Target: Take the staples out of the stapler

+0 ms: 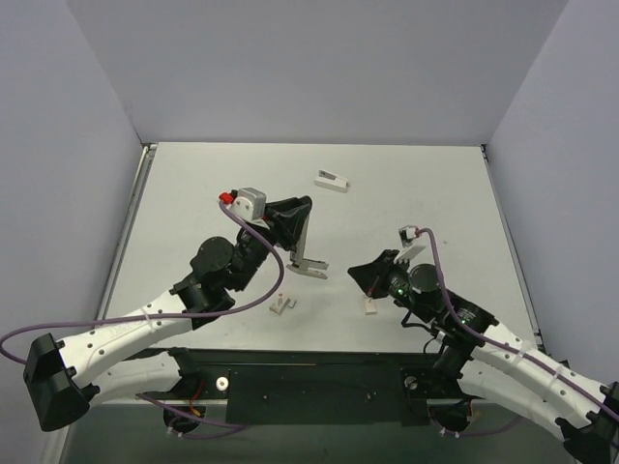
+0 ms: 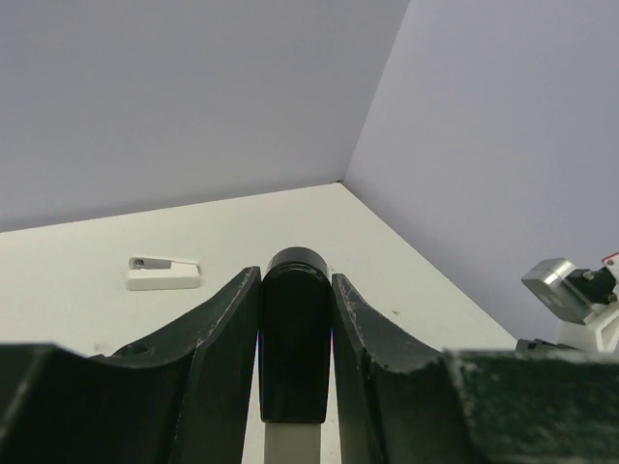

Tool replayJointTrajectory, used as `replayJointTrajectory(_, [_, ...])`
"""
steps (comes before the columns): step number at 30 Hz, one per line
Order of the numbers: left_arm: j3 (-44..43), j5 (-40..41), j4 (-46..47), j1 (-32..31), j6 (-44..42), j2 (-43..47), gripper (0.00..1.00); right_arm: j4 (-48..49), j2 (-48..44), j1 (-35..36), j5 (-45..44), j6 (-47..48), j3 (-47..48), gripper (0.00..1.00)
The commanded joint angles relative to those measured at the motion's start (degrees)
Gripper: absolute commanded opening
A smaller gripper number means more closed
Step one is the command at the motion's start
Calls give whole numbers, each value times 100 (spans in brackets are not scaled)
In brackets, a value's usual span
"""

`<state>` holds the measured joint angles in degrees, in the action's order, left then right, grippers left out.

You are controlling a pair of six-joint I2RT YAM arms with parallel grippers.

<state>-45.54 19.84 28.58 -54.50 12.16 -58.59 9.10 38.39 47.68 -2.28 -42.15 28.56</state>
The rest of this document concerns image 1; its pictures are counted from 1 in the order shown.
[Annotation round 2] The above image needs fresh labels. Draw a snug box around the small cardboard tray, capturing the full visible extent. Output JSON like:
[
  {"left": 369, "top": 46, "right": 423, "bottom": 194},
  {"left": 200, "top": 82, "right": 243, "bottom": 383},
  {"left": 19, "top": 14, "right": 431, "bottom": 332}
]
[{"left": 362, "top": 296, "right": 378, "bottom": 316}]

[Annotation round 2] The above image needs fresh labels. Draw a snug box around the printed staple box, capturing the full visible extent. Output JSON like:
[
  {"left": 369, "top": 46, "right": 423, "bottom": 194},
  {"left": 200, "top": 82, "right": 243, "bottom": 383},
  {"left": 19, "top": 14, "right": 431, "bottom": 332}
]
[{"left": 269, "top": 293, "right": 297, "bottom": 316}]

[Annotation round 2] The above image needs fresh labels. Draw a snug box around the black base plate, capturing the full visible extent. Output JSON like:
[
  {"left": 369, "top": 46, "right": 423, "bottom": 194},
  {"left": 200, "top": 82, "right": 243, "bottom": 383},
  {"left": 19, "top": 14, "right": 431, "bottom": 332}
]
[{"left": 81, "top": 345, "right": 533, "bottom": 429}]

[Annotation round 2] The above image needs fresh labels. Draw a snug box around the aluminium frame rail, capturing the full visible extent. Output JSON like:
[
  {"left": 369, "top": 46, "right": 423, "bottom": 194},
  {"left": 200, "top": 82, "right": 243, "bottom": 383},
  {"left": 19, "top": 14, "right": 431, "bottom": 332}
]
[{"left": 57, "top": 364, "right": 146, "bottom": 406}]

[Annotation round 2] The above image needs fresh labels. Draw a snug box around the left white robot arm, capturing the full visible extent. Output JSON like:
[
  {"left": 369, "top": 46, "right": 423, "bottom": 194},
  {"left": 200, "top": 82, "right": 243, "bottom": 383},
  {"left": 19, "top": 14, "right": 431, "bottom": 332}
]
[{"left": 23, "top": 188, "right": 312, "bottom": 432}]

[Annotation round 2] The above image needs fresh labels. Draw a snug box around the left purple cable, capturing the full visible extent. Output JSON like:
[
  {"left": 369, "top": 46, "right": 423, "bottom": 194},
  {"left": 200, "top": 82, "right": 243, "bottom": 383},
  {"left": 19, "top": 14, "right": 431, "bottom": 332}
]
[{"left": 0, "top": 200, "right": 286, "bottom": 440}]

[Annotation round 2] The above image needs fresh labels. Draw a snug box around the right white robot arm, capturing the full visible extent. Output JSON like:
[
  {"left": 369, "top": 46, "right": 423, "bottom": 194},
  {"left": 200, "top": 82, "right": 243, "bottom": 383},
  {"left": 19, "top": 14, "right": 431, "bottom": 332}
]
[{"left": 347, "top": 249, "right": 618, "bottom": 463}]

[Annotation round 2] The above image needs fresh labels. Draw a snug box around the white staple box sleeve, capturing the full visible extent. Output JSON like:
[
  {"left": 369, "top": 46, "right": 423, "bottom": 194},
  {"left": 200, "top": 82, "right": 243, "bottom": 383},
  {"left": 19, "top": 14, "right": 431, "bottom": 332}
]
[{"left": 313, "top": 169, "right": 350, "bottom": 193}]

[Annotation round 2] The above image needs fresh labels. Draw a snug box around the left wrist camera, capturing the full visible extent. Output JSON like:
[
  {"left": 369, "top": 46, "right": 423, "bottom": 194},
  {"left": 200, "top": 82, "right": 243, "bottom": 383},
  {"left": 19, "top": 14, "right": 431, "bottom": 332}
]
[{"left": 219, "top": 188, "right": 268, "bottom": 228}]

